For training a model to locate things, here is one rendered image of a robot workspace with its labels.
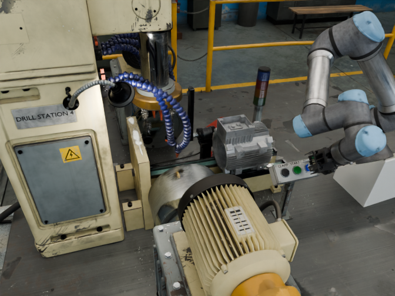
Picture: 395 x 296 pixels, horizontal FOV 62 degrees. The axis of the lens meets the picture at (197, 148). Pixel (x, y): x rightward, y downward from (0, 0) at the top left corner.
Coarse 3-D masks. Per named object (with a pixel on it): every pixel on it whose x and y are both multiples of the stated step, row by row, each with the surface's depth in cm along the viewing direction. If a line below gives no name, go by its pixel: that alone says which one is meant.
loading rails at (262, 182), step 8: (192, 160) 146; (200, 160) 147; (208, 160) 148; (272, 160) 156; (152, 168) 141; (160, 168) 142; (168, 168) 143; (216, 168) 148; (264, 168) 144; (152, 176) 140; (240, 176) 141; (248, 176) 142; (256, 176) 144; (264, 176) 146; (248, 184) 146; (256, 184) 147; (264, 184) 149; (272, 184) 151; (280, 184) 153
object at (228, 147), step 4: (216, 128) 138; (268, 140) 134; (272, 140) 134; (228, 144) 129; (228, 148) 129; (232, 148) 129; (212, 152) 147; (268, 164) 141; (224, 172) 138; (228, 172) 136
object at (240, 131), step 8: (224, 120) 135; (232, 120) 137; (240, 120) 137; (248, 120) 134; (224, 128) 128; (232, 128) 132; (240, 128) 133; (248, 128) 129; (224, 136) 130; (232, 136) 129; (240, 136) 130; (248, 136) 131
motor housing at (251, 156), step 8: (256, 128) 136; (264, 128) 136; (216, 136) 142; (256, 136) 135; (264, 136) 136; (216, 144) 145; (224, 144) 146; (232, 144) 131; (240, 144) 132; (248, 144) 133; (256, 144) 134; (216, 152) 146; (224, 152) 146; (232, 152) 131; (248, 152) 132; (256, 152) 134; (272, 152) 135; (216, 160) 144; (224, 160) 145; (232, 160) 131; (240, 160) 132; (248, 160) 134; (256, 160) 135; (264, 160) 137; (224, 168) 139; (232, 168) 134; (248, 168) 137
